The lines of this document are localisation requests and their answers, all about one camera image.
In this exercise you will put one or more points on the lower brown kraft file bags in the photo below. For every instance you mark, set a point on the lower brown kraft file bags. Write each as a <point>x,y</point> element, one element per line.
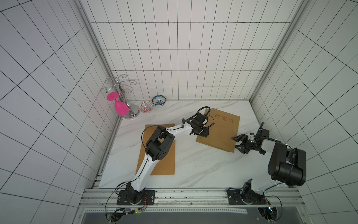
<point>225,127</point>

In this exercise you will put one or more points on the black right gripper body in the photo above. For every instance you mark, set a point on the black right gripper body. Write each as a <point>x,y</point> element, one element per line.
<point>249,143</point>

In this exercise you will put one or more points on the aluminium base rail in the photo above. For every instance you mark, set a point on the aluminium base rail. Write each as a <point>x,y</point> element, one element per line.
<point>287,202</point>

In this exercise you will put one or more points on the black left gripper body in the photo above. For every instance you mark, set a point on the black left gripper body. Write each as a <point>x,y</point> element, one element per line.
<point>200,127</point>

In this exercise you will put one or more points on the brown kraft file bag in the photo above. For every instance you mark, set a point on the brown kraft file bag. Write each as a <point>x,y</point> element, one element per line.
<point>166,166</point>

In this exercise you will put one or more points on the red blue patterned bowl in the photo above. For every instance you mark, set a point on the red blue patterned bowl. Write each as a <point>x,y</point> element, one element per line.
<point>146,107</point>

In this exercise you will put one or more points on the pink plastic wine glass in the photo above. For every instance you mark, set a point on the pink plastic wine glass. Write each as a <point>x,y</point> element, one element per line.
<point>121,108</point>

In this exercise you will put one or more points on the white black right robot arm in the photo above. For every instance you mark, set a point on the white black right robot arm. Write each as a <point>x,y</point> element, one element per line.
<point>286,167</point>

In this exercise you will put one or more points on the silver wire glass rack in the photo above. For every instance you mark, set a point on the silver wire glass rack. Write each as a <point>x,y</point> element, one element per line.
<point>123,88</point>

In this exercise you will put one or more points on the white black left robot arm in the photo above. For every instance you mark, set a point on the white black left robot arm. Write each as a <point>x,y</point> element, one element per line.
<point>158,146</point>

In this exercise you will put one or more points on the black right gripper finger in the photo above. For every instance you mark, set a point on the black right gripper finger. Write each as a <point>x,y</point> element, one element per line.
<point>242,149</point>
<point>239,137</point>

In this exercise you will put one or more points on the blue white patterned bowl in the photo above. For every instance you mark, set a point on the blue white patterned bowl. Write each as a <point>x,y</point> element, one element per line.
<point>159,100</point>

